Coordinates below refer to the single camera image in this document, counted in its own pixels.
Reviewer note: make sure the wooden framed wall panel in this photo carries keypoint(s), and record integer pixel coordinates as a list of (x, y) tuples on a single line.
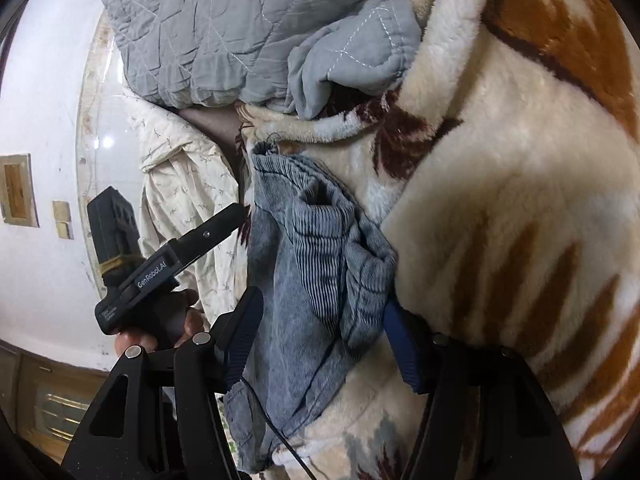
[(19, 189)]

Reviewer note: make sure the person's left hand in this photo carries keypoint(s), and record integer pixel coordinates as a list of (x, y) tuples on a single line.
[(187, 322)]

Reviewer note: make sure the wooden door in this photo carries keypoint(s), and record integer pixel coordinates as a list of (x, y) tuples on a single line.
[(45, 405)]

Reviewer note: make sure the grey quilted blanket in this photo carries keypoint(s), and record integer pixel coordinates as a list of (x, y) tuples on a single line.
[(250, 35)]

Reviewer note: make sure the cream printed bed sheet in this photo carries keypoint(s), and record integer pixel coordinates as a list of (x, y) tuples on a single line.
[(190, 180)]

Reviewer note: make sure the cream brown plush blanket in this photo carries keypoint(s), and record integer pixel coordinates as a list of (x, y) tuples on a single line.
[(500, 185)]

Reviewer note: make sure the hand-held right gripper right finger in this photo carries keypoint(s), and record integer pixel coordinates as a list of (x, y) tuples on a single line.
[(404, 347)]

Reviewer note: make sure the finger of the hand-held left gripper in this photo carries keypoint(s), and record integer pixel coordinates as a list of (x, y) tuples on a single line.
[(210, 232)]

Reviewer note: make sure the beige wall switch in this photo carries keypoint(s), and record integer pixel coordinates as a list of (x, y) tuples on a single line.
[(62, 219)]

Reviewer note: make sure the blue denim pants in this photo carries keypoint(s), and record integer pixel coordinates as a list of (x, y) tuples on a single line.
[(310, 285)]

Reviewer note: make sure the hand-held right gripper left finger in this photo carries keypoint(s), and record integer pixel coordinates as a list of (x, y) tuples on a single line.
[(246, 332)]

